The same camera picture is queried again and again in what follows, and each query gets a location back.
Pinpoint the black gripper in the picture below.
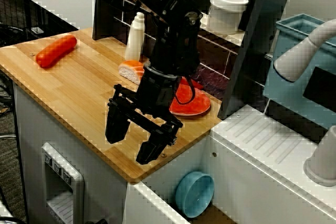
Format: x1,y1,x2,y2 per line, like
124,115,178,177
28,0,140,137
104,64,184,164

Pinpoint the light blue bowl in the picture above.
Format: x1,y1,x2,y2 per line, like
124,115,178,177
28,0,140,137
175,171,215,219

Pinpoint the white toy sink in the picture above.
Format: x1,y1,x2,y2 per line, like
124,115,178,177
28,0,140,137
123,104,336,224

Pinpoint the salmon sushi toy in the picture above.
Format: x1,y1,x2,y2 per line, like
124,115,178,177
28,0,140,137
118,60,145,86

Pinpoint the red plate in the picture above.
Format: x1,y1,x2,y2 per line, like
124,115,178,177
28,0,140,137
169,77,212,117

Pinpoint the grey toy dishwasher panel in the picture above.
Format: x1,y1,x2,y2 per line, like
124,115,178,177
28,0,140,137
41,142,85,224

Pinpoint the white detergent bottle toy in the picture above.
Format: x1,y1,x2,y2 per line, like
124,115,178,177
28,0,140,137
124,12,146,62

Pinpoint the white toy kitchen cabinet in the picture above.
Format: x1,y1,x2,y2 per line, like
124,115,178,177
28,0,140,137
12,82,129,224

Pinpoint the orange sausage toy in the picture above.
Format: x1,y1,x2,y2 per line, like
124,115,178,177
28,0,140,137
36,34,78,69

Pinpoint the dark shelf unit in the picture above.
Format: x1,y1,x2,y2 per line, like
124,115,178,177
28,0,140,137
91,0,297,120

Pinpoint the tall printed clear storage jar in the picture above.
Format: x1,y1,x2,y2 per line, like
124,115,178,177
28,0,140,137
208,0,249,35

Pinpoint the teal plastic bin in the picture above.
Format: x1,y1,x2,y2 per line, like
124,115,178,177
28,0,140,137
263,13,336,130

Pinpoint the grey toy faucet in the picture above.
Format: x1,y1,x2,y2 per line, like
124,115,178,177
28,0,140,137
274,18,336,188

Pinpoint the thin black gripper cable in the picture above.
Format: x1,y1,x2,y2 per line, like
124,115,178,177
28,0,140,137
173,76,196,105

